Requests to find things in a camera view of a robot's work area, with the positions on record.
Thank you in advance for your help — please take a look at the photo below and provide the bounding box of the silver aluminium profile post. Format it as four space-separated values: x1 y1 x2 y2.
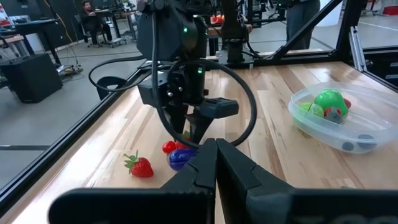
348 26 368 73

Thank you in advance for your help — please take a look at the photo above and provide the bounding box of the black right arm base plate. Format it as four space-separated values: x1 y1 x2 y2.
217 48 255 68

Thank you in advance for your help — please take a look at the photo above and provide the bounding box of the person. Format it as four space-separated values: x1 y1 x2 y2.
285 0 322 51
79 0 114 49

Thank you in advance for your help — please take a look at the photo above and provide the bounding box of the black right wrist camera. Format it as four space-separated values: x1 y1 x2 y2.
198 96 240 119

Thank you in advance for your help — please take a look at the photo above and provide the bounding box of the purple toy eggplant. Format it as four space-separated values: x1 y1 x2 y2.
167 147 198 172

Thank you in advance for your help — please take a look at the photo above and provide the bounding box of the small red toy cherry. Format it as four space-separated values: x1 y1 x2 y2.
161 140 178 156

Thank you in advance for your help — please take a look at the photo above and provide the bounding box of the black box cabinet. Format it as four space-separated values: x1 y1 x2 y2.
0 53 64 104

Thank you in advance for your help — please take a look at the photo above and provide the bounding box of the dark office desk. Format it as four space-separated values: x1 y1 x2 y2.
93 7 139 43

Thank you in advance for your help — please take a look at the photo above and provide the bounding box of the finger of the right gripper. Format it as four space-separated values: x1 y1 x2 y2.
164 102 190 139
185 113 215 146

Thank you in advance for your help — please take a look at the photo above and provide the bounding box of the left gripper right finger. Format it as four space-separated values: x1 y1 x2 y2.
216 138 300 224

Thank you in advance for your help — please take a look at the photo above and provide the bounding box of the glossy green toy pepper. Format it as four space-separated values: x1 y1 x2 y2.
313 88 349 116

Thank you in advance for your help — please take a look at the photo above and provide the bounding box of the lime green toy cabbage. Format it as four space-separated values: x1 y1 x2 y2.
298 101 325 118

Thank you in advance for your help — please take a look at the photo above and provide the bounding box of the clear plastic tupperware container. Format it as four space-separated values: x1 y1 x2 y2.
287 82 398 155

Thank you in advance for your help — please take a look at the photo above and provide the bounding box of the black office desk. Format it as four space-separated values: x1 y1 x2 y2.
0 18 62 65

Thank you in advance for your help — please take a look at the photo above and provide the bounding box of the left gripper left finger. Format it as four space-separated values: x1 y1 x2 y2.
155 138 218 224

